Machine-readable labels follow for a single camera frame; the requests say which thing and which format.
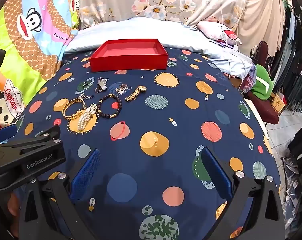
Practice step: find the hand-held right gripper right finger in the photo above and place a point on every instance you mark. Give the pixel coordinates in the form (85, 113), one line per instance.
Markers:
(215, 171)

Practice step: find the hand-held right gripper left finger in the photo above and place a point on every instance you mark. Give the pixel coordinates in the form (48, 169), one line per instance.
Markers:
(87, 172)

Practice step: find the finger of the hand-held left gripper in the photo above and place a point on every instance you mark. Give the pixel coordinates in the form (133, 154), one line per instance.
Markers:
(44, 136)
(5, 133)

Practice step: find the gold bangle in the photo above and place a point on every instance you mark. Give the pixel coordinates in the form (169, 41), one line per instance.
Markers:
(65, 111)

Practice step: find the silver wristwatch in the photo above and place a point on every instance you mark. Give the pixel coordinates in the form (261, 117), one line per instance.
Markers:
(102, 83)

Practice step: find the gold wristwatch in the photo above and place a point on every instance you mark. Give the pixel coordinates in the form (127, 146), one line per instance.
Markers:
(140, 88)

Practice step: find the red cardboard box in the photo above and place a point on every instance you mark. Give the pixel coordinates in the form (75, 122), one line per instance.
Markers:
(128, 61)

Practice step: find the person's left hand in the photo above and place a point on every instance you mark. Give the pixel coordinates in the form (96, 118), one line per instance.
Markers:
(13, 212)

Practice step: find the white stained board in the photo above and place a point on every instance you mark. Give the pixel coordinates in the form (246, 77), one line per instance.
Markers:
(259, 120)

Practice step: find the dark red chair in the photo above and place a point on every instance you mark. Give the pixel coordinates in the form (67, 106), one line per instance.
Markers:
(268, 110)

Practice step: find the pile of plastic bags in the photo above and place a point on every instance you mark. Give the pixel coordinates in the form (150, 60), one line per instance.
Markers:
(294, 192)

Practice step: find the navy planet print bedsheet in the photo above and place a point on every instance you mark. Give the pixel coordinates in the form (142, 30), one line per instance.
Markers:
(165, 105)

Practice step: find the brown paper bag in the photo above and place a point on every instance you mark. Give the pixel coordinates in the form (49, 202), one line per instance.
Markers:
(278, 103)

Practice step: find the cartoon monkey blanket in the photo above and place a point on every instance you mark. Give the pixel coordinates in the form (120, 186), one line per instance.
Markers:
(36, 42)

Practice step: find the green cloth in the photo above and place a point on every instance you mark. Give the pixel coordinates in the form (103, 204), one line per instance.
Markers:
(262, 80)

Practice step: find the clear plastic bag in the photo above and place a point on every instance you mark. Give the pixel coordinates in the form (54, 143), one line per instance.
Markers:
(239, 55)

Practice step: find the purple flat case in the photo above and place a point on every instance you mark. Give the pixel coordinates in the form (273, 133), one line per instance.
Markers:
(224, 44)

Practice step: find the rack of hanging clothes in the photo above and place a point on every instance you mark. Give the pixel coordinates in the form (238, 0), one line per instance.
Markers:
(295, 55)

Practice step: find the pink cartoon pillow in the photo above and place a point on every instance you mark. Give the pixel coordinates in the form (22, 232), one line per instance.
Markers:
(213, 30)

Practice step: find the light blue quilt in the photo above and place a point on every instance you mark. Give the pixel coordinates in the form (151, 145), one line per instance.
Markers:
(141, 28)

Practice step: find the grey floral sheet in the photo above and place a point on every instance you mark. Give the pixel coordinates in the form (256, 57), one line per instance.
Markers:
(116, 0)

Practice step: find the beige curtain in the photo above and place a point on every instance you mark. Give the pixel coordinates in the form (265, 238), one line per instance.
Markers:
(263, 10)

